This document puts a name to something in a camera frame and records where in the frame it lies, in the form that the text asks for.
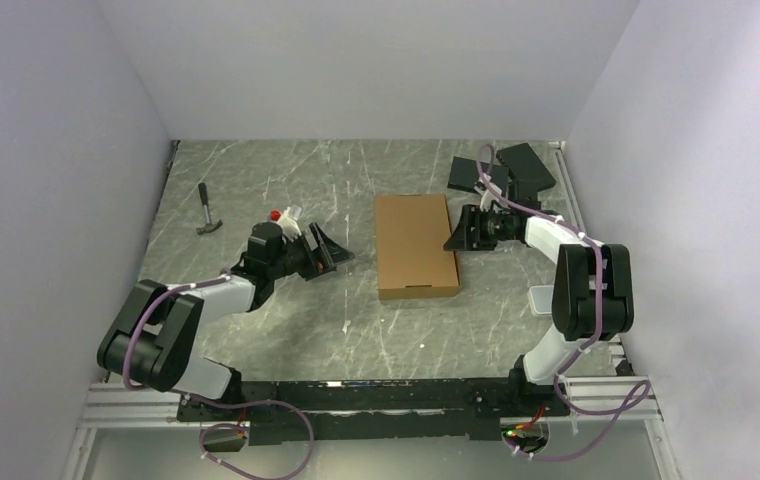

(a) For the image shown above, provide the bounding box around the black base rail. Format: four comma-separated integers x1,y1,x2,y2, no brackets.
177,369,569,446

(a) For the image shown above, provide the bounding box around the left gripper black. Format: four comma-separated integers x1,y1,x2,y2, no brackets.
269,222,355,281

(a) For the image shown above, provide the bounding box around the aluminium frame rail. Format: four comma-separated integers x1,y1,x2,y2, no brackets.
78,383,180,429

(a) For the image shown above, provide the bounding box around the small black hammer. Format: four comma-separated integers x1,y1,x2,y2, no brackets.
196,182,223,236

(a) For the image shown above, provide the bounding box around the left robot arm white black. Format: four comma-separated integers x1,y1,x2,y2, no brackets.
96,221,355,420

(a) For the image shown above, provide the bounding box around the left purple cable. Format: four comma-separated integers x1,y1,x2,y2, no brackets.
121,271,316,480

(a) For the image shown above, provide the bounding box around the black foam block near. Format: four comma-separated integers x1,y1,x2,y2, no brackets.
447,156,509,193

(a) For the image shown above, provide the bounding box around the purple cable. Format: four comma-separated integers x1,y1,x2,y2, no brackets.
475,144,652,464
121,271,316,480

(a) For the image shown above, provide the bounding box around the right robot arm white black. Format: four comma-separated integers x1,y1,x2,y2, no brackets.
443,174,634,415

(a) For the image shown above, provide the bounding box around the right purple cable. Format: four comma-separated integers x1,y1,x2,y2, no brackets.
475,144,652,464

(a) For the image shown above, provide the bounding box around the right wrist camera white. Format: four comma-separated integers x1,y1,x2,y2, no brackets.
475,181,505,212

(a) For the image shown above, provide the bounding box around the black foam block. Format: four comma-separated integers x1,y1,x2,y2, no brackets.
497,143,556,199
447,156,509,193

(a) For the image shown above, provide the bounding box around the white rectangular tray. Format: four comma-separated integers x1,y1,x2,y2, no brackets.
527,285,553,316

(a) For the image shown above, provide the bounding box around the black foam block far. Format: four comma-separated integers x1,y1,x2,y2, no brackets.
497,143,556,199

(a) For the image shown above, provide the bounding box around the brown cardboard box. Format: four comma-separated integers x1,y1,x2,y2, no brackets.
374,194,461,301

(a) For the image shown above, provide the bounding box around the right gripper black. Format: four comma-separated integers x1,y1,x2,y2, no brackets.
443,205,515,251

